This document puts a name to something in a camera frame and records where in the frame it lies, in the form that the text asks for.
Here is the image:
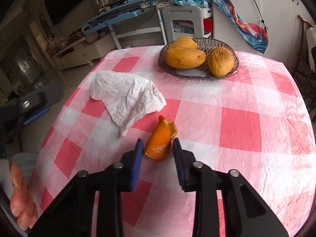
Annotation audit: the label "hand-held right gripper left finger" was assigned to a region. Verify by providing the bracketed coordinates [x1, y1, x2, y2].
[30, 138, 144, 237]

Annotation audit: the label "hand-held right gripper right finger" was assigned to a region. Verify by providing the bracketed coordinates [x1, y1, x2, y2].
[172, 138, 289, 237]

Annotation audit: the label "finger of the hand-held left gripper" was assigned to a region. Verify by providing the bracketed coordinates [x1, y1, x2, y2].
[0, 81, 63, 129]

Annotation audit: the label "orange peel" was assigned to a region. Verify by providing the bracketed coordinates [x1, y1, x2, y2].
[144, 116, 178, 162]

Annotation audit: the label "person's left hand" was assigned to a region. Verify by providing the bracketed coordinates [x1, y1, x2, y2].
[9, 162, 39, 230]

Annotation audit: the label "clear bags of clutter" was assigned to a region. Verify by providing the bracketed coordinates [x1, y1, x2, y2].
[48, 36, 67, 52]

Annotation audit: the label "cream television cabinet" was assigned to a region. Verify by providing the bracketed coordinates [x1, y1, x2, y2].
[53, 33, 116, 71]

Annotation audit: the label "pink white checked tablecloth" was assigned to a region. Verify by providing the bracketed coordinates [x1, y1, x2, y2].
[30, 44, 314, 237]

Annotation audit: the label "white crumpled paper towel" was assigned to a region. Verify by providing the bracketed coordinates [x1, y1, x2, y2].
[90, 70, 167, 136]

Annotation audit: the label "pink kettlebell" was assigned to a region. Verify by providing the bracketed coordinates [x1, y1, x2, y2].
[81, 25, 99, 43]

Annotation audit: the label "grey glass fruit bowl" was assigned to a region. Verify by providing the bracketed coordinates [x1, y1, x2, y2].
[158, 38, 240, 80]

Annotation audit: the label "black flat television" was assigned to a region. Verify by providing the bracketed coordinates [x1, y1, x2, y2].
[44, 0, 89, 26]

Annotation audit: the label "wrinkled yellow mango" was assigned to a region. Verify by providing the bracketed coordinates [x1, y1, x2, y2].
[208, 47, 235, 77]

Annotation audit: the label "blue study desk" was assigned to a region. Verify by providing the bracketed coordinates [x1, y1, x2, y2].
[79, 0, 171, 51]

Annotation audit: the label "white storage basket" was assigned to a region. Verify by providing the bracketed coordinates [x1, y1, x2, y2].
[202, 6, 213, 39]

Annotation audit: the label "colourful printed bag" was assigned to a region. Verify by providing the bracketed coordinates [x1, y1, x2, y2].
[204, 0, 269, 54]

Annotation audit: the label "white plastic stool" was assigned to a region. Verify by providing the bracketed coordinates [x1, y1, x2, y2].
[162, 6, 205, 45]

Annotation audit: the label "white cabinet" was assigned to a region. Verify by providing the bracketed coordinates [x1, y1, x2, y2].
[212, 0, 304, 66]

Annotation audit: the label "black cord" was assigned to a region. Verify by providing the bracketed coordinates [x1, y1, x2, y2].
[243, 0, 268, 31]

